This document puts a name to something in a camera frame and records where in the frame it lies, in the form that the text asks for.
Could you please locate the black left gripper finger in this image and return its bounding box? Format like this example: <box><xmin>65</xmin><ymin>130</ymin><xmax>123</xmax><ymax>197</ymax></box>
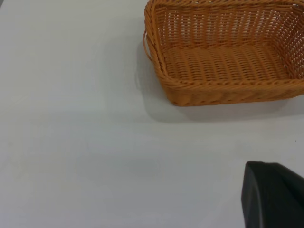
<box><xmin>241</xmin><ymin>161</ymin><xmax>304</xmax><ymax>228</ymax></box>

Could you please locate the light brown wicker basket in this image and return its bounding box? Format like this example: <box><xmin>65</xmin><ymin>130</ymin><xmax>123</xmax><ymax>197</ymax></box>
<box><xmin>142</xmin><ymin>0</ymin><xmax>304</xmax><ymax>107</ymax></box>

